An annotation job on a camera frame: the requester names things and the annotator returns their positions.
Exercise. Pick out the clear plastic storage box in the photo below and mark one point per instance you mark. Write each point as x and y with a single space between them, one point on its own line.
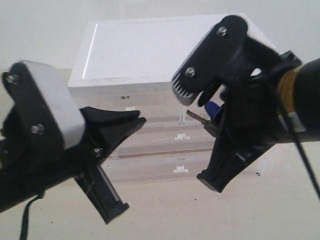
156 167
170 138

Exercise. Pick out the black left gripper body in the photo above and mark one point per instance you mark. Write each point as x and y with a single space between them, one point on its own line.
45 142

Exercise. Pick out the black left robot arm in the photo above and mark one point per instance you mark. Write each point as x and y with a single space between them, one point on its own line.
47 139

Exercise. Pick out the white translucent drawer cabinet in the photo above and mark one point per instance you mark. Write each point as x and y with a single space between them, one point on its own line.
142 55

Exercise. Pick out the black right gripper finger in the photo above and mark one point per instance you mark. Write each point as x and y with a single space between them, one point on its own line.
223 165

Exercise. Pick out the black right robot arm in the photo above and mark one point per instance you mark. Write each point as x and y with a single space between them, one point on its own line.
299 93

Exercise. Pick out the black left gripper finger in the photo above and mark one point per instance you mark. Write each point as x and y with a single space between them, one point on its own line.
114 135
98 118

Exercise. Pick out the top left small drawer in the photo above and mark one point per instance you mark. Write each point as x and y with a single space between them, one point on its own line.
157 106

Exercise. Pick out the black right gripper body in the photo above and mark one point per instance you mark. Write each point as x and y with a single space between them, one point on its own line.
249 72

